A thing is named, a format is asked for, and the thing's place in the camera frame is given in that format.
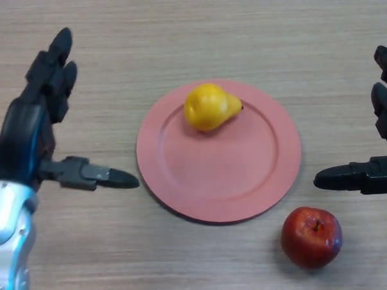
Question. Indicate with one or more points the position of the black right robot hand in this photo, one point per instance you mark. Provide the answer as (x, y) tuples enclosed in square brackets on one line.
[(342, 177)]

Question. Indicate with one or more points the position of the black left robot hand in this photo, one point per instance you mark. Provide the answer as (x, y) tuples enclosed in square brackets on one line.
[(19, 136)]

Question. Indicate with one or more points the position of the yellow pear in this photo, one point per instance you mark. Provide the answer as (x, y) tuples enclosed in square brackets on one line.
[(208, 107)]

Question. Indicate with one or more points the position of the pink round plate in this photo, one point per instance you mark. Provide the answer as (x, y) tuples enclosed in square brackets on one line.
[(220, 172)]

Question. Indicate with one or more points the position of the red apple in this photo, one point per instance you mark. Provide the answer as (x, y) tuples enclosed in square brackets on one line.
[(311, 239)]

